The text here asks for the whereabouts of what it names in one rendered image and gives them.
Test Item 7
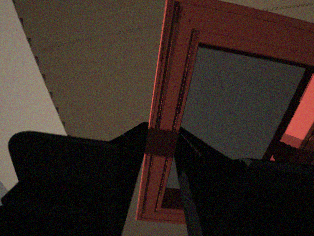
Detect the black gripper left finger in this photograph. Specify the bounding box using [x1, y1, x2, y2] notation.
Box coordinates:
[8, 122, 149, 236]

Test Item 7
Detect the red rectangular picture frame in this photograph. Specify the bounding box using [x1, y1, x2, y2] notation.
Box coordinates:
[136, 0, 314, 224]

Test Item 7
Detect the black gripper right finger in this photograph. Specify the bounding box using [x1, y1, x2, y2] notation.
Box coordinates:
[174, 126, 314, 236]

